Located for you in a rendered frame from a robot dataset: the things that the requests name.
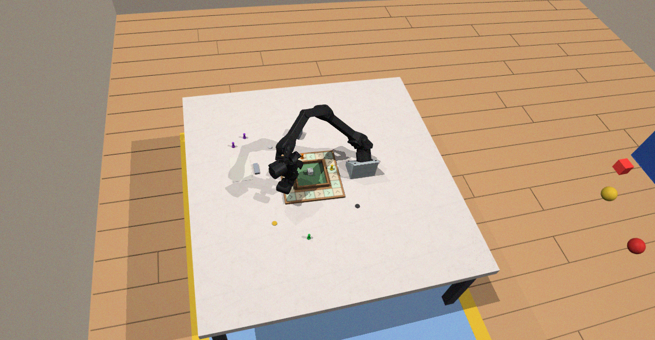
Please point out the cream flat rectangular sheet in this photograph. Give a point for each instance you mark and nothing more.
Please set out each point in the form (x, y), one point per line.
(240, 168)

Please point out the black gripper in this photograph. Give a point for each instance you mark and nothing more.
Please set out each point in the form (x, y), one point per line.
(285, 185)

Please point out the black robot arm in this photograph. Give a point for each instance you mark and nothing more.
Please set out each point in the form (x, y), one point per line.
(286, 145)

